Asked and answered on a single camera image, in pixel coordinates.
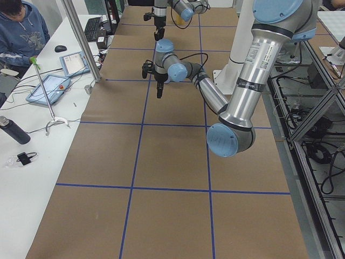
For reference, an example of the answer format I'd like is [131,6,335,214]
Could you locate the white camera stand column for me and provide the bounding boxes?
[212,0,256,95]

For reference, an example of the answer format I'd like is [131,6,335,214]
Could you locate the near blue teach pendant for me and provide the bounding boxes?
[26,74,71,106]

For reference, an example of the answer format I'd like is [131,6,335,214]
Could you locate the light blue cup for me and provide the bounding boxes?
[164,77,171,84]

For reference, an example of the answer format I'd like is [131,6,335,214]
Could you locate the far blue teach pendant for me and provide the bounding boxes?
[59,51,90,78]

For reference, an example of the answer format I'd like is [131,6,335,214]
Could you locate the person in blue hoodie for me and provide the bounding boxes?
[1,0,50,78]

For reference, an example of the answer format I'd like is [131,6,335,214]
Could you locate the black box on desk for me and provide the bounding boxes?
[96,36,108,50]

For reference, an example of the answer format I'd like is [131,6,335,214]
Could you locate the yellow wooden cup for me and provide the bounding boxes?
[175,15,185,26]

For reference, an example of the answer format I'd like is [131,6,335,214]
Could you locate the small black device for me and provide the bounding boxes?
[17,152,37,166]

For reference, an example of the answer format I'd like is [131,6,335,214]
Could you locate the metal rod stand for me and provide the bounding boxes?
[30,57,71,136]

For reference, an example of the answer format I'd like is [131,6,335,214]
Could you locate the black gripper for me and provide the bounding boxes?
[154,16,166,41]
[154,71,167,98]

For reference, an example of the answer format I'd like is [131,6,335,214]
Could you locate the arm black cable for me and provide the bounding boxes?
[169,0,211,30]
[179,52,209,81]

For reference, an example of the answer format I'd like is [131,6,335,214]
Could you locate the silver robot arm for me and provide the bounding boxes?
[152,1,319,157]
[147,1,210,41]

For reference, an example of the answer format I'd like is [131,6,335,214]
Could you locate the black computer mouse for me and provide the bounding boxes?
[54,45,67,53]

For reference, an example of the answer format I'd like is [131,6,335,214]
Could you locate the blue teach pendant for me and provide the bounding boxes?
[59,51,90,78]
[26,74,71,106]

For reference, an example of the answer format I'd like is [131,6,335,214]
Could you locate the aluminium frame post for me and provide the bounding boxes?
[61,0,101,83]

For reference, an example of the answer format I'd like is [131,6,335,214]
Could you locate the black keyboard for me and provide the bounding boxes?
[84,17,102,42]

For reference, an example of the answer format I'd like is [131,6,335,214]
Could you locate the black water bottle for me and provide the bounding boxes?
[1,116,31,145]

